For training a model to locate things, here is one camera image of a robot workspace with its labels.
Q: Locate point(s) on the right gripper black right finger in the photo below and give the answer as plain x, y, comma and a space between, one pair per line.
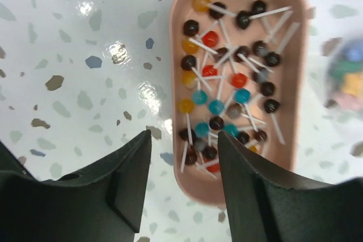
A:
268, 203

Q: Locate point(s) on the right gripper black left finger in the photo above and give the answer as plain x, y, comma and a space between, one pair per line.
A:
100, 202

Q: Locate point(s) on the clear glass jar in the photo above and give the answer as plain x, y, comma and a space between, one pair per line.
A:
344, 78

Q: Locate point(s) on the pink tray of lollipops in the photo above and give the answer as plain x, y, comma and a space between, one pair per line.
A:
236, 67

